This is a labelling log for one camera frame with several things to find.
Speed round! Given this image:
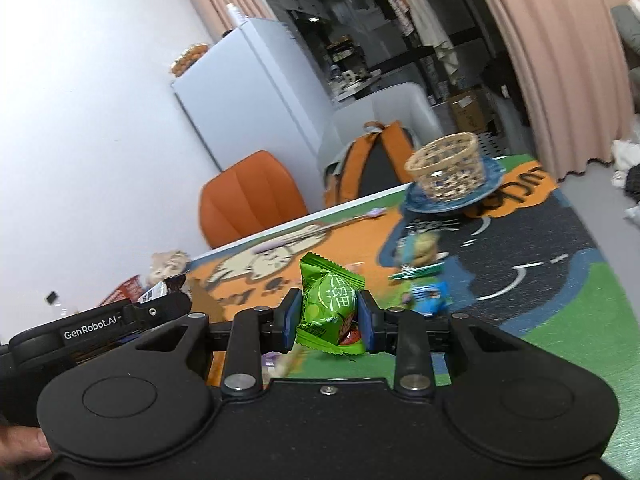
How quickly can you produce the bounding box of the cookie snack packet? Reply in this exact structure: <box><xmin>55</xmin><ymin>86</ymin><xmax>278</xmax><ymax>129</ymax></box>
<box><xmin>387</xmin><ymin>232</ymin><xmax>447</xmax><ymax>281</ymax></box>

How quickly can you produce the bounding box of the pile of clothes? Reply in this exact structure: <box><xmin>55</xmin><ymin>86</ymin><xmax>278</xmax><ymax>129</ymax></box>
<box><xmin>610</xmin><ymin>115</ymin><xmax>640</xmax><ymax>222</ymax></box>

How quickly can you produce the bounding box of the blue plate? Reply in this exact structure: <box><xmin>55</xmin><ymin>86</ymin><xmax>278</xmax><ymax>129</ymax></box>
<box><xmin>400</xmin><ymin>157</ymin><xmax>505</xmax><ymax>215</ymax></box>

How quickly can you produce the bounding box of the cartoon cat table mat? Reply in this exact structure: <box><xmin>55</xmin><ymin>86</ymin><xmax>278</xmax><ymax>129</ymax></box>
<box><xmin>187</xmin><ymin>152</ymin><xmax>640</xmax><ymax>461</ymax></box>

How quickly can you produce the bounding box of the cluttered shelf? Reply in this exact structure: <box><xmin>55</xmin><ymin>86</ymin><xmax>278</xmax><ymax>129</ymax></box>
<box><xmin>325</xmin><ymin>35</ymin><xmax>382</xmax><ymax>107</ymax></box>

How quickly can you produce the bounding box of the purple telescopic stick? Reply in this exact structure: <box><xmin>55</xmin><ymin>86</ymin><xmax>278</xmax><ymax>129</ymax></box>
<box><xmin>255</xmin><ymin>207</ymin><xmax>389</xmax><ymax>254</ymax></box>

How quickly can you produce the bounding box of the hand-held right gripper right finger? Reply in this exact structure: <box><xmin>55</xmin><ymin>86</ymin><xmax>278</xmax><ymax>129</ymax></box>
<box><xmin>357</xmin><ymin>292</ymin><xmax>522</xmax><ymax>397</ymax></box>

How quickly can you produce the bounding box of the red plastic basket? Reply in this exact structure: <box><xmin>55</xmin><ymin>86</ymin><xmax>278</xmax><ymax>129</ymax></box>
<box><xmin>97</xmin><ymin>275</ymin><xmax>147</xmax><ymax>308</ymax></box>

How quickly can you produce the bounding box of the green snack packet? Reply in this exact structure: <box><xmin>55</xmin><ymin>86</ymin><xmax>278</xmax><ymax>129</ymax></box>
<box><xmin>295</xmin><ymin>251</ymin><xmax>367</xmax><ymax>357</ymax></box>

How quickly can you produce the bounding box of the woven wicker basket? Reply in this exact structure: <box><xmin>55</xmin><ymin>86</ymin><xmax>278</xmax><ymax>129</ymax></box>
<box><xmin>404</xmin><ymin>132</ymin><xmax>485</xmax><ymax>203</ymax></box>

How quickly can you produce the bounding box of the orange chair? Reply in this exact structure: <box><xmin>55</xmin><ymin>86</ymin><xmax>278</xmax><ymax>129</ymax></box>
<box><xmin>199</xmin><ymin>150</ymin><xmax>310</xmax><ymax>250</ymax></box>

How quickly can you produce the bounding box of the white hanging garment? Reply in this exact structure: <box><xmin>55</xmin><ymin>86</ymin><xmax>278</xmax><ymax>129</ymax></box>
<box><xmin>385</xmin><ymin>0</ymin><xmax>462</xmax><ymax>86</ymax></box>

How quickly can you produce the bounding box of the grey chair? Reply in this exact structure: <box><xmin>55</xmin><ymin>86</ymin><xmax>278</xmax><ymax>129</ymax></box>
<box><xmin>317</xmin><ymin>82</ymin><xmax>443</xmax><ymax>171</ymax></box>

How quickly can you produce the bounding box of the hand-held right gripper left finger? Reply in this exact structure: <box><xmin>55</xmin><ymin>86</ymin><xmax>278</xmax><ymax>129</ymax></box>
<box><xmin>132</xmin><ymin>287</ymin><xmax>303</xmax><ymax>400</ymax></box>

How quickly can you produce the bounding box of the floral tissue box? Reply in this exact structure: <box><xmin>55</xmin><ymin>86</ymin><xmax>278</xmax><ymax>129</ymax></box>
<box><xmin>149</xmin><ymin>251</ymin><xmax>192</xmax><ymax>292</ymax></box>

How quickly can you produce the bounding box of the orange and black backpack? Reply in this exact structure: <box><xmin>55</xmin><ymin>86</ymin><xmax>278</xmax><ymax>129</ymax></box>
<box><xmin>324</xmin><ymin>121</ymin><xmax>418</xmax><ymax>206</ymax></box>

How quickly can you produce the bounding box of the pile of small oranges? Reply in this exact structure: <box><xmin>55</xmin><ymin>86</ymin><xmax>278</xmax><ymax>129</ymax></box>
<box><xmin>170</xmin><ymin>42</ymin><xmax>210</xmax><ymax>76</ymax></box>

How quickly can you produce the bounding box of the white refrigerator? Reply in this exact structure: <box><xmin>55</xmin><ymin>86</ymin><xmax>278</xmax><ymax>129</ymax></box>
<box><xmin>171</xmin><ymin>17</ymin><xmax>346</xmax><ymax>171</ymax></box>

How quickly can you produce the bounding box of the blue snack packet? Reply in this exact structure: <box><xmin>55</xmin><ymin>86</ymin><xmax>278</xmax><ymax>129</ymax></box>
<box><xmin>409</xmin><ymin>280</ymin><xmax>454</xmax><ymax>317</ymax></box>

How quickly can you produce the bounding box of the person's left hand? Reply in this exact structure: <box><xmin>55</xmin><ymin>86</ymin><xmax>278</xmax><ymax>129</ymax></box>
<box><xmin>0</xmin><ymin>424</ymin><xmax>52</xmax><ymax>468</ymax></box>

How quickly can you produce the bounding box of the printed brown carton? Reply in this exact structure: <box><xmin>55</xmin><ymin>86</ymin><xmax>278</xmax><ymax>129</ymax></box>
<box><xmin>446</xmin><ymin>90</ymin><xmax>494</xmax><ymax>134</ymax></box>

